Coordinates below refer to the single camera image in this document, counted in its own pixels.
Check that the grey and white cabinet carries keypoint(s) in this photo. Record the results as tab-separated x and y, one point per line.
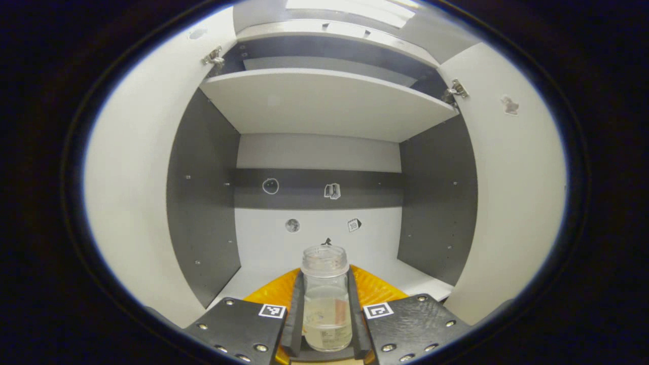
324	101

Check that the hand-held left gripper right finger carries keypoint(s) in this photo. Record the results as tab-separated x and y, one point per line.
357	324

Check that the metal door hinge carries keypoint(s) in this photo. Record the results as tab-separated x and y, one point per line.
456	90
214	57

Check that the clear glass bottle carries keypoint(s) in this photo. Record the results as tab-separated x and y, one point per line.
327	284

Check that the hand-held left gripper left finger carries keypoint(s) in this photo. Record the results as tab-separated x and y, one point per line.
295	324

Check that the large ceiling light panel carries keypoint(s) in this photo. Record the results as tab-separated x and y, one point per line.
355	10

